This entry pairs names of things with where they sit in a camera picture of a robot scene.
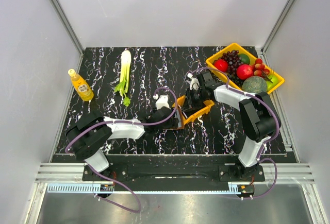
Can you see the dark green avocado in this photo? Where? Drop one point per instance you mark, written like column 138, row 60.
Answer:
column 244, row 59

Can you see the green apple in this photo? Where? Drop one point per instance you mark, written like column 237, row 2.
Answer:
column 272, row 82

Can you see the yellow juice bottle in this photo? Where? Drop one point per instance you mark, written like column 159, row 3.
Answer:
column 80, row 85

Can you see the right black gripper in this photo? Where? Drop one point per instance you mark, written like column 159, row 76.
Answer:
column 191, row 104

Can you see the red apple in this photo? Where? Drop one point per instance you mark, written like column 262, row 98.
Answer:
column 221, row 65

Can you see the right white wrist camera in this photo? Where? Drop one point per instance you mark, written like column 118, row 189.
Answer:
column 193, row 82

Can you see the small orange plastic bin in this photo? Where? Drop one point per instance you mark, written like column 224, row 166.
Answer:
column 189, row 115

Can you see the brown leather card holder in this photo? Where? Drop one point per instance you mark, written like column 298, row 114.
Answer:
column 178, row 122

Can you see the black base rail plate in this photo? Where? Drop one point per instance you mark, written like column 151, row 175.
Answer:
column 223, row 168

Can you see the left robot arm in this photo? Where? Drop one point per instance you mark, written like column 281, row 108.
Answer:
column 92, row 130

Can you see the red pomegranate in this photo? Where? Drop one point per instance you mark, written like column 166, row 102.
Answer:
column 244, row 72

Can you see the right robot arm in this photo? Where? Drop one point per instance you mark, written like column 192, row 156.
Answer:
column 259, row 118

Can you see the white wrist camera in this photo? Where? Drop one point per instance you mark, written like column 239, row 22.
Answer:
column 193, row 82
column 161, row 101

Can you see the red lychee cluster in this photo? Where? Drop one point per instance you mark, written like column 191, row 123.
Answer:
column 259, row 69

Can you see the green netted melon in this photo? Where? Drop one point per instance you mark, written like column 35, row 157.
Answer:
column 254, row 84

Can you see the dark purple grape bunch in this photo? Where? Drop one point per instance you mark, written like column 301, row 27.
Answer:
column 234, row 62

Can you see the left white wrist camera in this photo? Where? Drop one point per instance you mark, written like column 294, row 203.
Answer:
column 161, row 101

